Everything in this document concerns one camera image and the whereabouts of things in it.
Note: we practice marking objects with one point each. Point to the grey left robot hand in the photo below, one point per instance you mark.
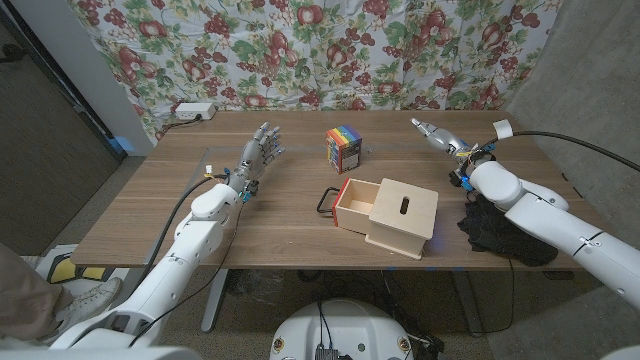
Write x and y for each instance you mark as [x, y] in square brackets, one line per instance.
[252, 157]

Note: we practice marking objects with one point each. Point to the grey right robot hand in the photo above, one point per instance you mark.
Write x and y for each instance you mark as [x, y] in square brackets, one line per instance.
[442, 137]

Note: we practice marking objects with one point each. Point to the black shorts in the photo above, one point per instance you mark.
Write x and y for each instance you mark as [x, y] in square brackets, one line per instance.
[495, 235]

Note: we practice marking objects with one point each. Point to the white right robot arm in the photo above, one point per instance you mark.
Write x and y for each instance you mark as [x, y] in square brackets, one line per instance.
[555, 225]

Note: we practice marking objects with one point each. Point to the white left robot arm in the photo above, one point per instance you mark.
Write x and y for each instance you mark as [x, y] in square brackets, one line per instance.
[175, 260]

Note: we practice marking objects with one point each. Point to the rainbow card game box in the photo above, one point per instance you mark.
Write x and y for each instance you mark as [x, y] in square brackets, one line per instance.
[345, 150]

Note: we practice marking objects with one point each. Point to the white power strip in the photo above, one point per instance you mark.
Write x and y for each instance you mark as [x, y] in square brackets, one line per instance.
[195, 111]

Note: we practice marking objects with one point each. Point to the wooden box with slot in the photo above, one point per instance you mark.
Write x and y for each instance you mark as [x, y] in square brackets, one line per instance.
[402, 215]

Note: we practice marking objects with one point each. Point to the floral fruit backdrop cloth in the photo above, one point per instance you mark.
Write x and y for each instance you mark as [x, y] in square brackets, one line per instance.
[320, 55]

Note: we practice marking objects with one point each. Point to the blue tape patch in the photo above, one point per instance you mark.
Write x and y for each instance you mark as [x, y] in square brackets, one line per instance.
[122, 145]

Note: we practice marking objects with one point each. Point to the grey metal table leg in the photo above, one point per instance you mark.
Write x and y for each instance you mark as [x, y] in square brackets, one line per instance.
[215, 300]
[467, 305]

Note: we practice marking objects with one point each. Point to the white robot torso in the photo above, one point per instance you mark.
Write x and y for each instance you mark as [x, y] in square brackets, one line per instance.
[345, 330]

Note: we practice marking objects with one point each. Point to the dark brown door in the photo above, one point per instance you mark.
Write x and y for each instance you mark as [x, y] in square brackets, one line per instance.
[45, 150]

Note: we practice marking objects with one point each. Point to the yellow and black object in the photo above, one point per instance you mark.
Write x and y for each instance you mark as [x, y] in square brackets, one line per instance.
[70, 270]

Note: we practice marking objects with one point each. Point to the white sneaker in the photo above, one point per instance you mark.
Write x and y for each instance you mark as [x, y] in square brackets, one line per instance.
[87, 302]

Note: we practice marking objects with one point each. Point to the person's beige trouser leg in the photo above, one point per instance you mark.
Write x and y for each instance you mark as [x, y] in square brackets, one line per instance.
[25, 295]

